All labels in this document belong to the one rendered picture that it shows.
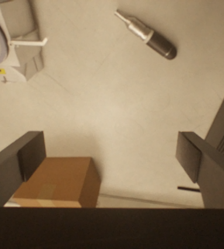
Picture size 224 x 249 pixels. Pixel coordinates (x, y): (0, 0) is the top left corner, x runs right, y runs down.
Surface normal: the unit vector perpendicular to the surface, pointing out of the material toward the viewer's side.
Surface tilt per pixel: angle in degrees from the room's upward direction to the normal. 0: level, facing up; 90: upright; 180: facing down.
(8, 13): 90
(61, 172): 90
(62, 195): 90
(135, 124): 0
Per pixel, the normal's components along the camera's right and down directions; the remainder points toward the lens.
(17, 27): 0.99, 0.09
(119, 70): -0.15, 0.65
